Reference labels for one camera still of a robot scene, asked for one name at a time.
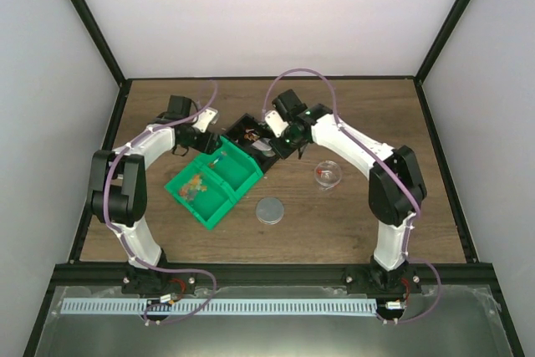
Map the metal scoop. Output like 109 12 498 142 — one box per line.
252 139 275 157

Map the green bin with lollipop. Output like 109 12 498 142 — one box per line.
196 136 263 203

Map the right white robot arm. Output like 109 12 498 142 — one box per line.
263 89 427 293

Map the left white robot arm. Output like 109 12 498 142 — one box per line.
86 95 222 293

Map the pile of star candies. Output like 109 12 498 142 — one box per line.
178 173 207 202

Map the green bin with star candies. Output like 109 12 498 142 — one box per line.
165 161 235 230

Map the blue lollipop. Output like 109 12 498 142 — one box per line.
208 151 227 169

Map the black plastic bin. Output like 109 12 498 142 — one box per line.
224 114 279 173

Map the clear plastic cup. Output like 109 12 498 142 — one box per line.
314 161 342 191

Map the round grey lid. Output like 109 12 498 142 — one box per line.
255 197 284 225

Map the grey metal front panel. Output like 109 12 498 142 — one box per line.
36 286 512 356

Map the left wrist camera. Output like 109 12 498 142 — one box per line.
193 107 219 133

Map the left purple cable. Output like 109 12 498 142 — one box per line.
102 79 219 327

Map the purple cable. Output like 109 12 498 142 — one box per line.
102 79 219 327
261 67 442 326

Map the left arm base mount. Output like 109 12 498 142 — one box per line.
121 267 195 296

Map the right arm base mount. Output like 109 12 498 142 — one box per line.
342 263 421 297

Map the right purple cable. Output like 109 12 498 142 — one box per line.
261 67 442 326

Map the black aluminium frame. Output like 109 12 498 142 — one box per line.
24 0 524 356

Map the light blue slotted cable duct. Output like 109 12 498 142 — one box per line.
59 298 377 317

